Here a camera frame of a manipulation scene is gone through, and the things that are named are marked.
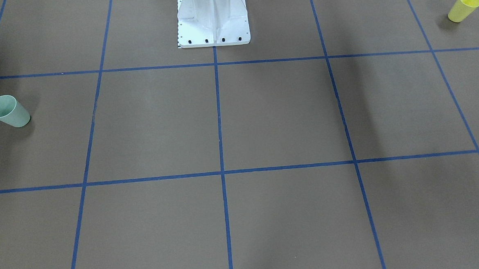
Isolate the yellow plastic cup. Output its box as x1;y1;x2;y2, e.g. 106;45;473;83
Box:
447;0;479;23

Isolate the green plastic cup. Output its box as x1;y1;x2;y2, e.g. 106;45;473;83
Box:
0;95;31;128

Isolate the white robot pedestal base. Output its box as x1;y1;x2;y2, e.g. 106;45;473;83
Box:
177;0;251;48

